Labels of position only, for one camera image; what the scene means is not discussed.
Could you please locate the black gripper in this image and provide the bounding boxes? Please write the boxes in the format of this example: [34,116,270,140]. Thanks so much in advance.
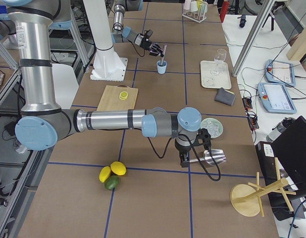
[175,128,211,168]
[134,29,163,57]

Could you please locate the steel muddler black tip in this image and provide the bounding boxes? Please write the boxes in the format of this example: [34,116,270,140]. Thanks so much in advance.
[159,45,167,66]

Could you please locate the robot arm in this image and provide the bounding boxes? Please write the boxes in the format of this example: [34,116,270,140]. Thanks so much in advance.
[5,0,211,167]
[111,0,164,57]

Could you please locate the blue plastic cup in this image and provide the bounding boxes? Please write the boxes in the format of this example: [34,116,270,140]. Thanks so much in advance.
[156,60,167,74]

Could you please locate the whole yellow lemon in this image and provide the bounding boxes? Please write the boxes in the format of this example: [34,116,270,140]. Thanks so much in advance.
[110,161,127,176]
[99,166,111,183]

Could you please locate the steel ice scoop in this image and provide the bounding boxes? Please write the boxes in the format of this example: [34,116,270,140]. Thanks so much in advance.
[189,149,227,166]

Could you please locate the green bowl of ice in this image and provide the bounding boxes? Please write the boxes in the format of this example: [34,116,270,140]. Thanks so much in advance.
[201,118,223,139]

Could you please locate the cream bear tray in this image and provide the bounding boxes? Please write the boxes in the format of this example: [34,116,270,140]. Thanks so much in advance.
[200,60,232,90]

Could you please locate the clear wine glass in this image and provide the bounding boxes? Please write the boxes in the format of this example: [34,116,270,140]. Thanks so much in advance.
[210,49,227,75]

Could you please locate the bamboo cutting board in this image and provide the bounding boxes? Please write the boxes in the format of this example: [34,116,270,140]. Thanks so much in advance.
[97,85,139,111]

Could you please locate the grey folded cloth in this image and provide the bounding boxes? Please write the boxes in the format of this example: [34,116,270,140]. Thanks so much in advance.
[214,87,235,106]

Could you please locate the green lime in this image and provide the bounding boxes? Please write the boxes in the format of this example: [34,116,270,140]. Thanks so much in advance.
[104,175,120,190]

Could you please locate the black power strip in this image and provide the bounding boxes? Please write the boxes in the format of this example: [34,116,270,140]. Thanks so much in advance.
[242,97,259,131]

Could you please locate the black monitor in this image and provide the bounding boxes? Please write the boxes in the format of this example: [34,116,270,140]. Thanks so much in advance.
[255,116,306,210]

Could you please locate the lower teach pendant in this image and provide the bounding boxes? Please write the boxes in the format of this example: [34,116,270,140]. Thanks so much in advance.
[257,83,297,115]

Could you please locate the teach pendant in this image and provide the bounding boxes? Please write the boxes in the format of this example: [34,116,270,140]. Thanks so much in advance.
[265,59,296,87]
[257,83,297,115]

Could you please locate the upper teach pendant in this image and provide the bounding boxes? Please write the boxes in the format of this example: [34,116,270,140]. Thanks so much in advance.
[265,59,296,87]

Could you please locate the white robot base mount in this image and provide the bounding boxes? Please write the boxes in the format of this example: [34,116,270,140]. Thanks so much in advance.
[83,0,128,82]

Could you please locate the white wire dish rack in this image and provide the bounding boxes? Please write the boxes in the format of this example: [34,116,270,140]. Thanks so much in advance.
[182,0,208,23]

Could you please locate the aluminium frame post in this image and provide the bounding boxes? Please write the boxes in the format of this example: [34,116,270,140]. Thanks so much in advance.
[232,0,275,77]

